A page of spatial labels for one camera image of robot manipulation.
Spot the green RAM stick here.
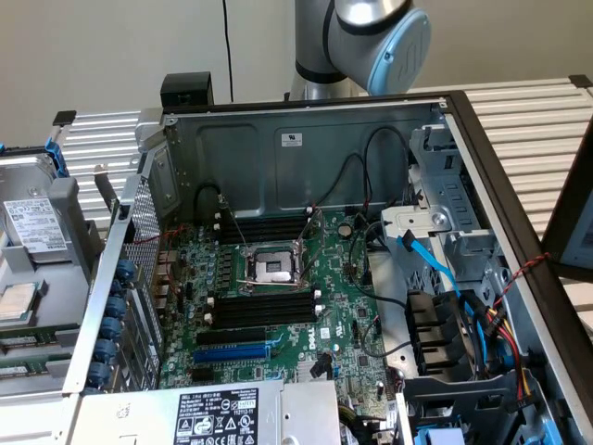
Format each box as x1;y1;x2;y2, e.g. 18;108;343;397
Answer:
0;326;81;348
0;363;62;380

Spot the long black expansion slot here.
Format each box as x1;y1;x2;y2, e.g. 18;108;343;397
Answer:
196;327;269;348

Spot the silver finned heat sink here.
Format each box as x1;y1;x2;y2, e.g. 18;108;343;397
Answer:
296;360;335;384

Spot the CPU socket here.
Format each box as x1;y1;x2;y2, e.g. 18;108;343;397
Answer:
235;240;307;296

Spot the grey power supply with label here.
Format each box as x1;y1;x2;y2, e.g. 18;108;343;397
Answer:
69;378;342;445

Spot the metal disk bay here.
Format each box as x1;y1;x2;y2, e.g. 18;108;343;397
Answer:
379;123;507;289

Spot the graphics card silver bracket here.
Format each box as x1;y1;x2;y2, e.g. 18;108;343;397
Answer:
92;161;121;222

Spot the open metal PC case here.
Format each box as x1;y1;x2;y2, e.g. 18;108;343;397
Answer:
62;90;593;445

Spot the blue flat data wire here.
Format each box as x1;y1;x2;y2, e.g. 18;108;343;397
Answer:
397;228;465;299

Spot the small black box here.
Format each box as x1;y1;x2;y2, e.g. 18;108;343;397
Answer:
159;71;215;108

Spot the tall arched black wire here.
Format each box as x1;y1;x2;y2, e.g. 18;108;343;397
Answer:
362;126;414;208

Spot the silver network port block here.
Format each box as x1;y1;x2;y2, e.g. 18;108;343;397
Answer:
156;252;178;277

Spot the black RAM slot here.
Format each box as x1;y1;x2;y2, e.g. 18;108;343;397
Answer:
206;290;323;314
213;208;312;229
217;225;309;241
215;303;320;322
204;304;324;331
218;231;308;246
213;217;313;235

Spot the thin black wall cable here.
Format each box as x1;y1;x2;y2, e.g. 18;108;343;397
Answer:
221;0;235;104

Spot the blue disk bracket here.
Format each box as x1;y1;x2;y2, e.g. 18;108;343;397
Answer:
43;137;71;180

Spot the red yellow black wire bundle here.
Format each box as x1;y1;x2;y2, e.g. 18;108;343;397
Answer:
462;295;539;410

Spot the silver hard disk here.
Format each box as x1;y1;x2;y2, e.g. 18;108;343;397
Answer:
0;154;71;265

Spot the short looped black wire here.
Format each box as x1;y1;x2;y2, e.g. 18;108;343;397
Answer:
193;182;224;222

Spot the black framed grey box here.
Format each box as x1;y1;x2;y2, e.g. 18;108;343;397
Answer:
538;123;593;280

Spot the silver CPU chip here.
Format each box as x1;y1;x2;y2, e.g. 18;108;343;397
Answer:
0;281;39;326

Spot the thin metal locking lever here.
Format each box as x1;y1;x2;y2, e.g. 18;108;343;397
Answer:
220;195;250;248

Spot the green motherboard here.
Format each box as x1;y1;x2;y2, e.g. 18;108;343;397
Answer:
159;208;405;418

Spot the black plastic fan shroud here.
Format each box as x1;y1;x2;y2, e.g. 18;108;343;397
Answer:
404;288;479;377

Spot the grey parts rack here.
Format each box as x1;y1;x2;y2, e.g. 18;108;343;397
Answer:
0;177;108;396

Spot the black plug on motherboard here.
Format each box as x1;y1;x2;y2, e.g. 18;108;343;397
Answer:
309;350;335;379

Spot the blue expansion slot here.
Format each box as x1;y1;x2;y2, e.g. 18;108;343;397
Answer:
193;344;272;365

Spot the red black twisted wire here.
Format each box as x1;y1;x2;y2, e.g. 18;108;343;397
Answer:
492;251;553;312
133;223;191;298

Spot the white case sticker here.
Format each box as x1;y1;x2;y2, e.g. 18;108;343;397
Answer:
273;130;305;149

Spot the curved black wire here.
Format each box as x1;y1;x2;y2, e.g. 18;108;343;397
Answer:
346;221;411;311

